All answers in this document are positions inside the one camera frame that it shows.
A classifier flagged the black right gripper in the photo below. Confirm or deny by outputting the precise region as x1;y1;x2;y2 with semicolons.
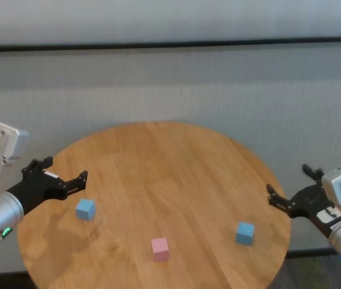
266;164;341;239

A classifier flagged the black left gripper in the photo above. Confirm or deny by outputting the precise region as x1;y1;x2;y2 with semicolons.
6;155;88;216

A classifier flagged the light blue cube block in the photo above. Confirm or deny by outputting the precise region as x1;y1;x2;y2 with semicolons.
235;222;255;246
75;198;96;222

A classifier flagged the pink cube block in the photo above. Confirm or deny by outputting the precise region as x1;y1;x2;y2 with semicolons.
150;237;170;263

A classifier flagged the black floor strip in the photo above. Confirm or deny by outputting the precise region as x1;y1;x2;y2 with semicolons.
286;248;336;259
0;272;28;283

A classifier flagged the black wall strip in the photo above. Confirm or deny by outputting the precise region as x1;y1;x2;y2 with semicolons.
0;30;341;54

